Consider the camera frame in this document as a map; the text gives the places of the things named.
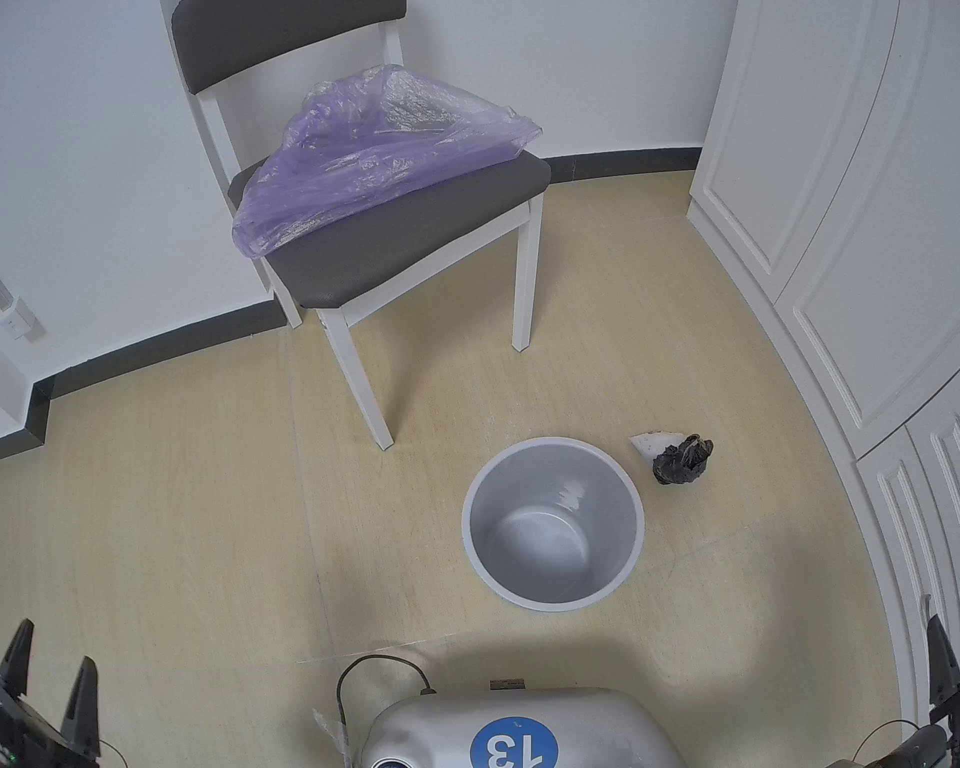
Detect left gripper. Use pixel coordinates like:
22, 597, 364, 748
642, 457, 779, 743
0, 618, 104, 768

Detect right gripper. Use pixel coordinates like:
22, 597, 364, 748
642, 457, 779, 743
892, 615, 960, 768

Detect black plastic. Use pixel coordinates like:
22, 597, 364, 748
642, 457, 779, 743
651, 432, 715, 486

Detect white paper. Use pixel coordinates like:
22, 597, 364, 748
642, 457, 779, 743
628, 429, 685, 460

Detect purple plastic bag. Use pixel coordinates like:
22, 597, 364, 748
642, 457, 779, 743
231, 63, 544, 261

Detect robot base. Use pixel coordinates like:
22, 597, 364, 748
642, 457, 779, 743
358, 686, 687, 768

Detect white trash bin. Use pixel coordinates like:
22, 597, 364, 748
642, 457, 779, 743
460, 436, 646, 612

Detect white wardrobe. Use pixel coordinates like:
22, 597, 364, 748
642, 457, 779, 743
686, 0, 960, 751

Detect white chair with grey cushions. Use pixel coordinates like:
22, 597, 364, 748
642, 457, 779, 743
161, 0, 553, 451

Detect black cable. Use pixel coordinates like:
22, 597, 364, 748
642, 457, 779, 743
335, 654, 438, 751
855, 717, 922, 768

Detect white wall socket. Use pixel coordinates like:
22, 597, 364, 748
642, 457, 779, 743
0, 281, 46, 343

